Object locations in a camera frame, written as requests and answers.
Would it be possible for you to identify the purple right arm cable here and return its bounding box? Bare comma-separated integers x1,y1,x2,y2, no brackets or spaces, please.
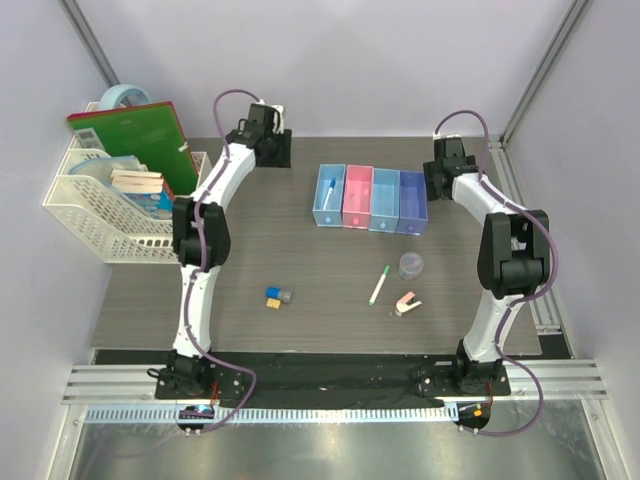
432,108,552,437

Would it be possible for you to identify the green folder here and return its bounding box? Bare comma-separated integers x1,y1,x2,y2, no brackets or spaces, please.
67,102,198,195

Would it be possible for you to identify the light blue drawer box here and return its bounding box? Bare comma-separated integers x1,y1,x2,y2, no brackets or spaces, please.
312,164,346,228

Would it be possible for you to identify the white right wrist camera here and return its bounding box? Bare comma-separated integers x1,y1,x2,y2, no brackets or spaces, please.
432,133,462,143

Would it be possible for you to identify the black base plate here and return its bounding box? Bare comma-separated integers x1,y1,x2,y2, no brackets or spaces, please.
95,350,511,410

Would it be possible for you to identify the stack of notebooks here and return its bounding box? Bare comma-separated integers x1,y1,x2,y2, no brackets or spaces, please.
111,169,165,194

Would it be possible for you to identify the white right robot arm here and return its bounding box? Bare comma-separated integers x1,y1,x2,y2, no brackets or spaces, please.
422,135,551,395

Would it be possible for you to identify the light blue tape roll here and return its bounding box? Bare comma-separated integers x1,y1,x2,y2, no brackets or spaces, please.
98,84,152,111

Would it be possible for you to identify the green white marker pen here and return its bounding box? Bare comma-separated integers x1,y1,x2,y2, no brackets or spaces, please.
368,265,391,306

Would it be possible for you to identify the white mesh file organizer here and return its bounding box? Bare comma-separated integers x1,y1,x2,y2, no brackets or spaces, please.
43,102,207,263

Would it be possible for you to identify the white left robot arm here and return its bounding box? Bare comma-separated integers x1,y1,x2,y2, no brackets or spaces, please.
148,101,292,399

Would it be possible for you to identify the clear paperclip jar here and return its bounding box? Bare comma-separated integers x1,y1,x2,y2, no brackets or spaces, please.
398,252,424,281

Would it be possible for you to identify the pink drawer box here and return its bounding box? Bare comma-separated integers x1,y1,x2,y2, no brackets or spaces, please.
342,165,374,230

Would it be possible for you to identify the purple drawer box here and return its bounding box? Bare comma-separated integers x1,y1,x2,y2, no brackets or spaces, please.
395,171,428,235

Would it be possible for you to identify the blue white marker pen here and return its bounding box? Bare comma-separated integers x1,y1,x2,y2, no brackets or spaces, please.
322,178,336,210

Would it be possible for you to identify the blue grey pencil sharpener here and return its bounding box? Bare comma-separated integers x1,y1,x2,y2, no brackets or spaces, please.
265,286,293,304

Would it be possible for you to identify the clear blue plastic pouch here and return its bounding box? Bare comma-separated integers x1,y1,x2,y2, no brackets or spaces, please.
69,156,148,189

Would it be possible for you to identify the pink staple remover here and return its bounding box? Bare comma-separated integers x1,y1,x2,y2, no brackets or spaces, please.
394,291,422,317

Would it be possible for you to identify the white slotted cable duct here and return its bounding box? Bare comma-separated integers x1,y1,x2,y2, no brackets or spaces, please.
85,403,458,425

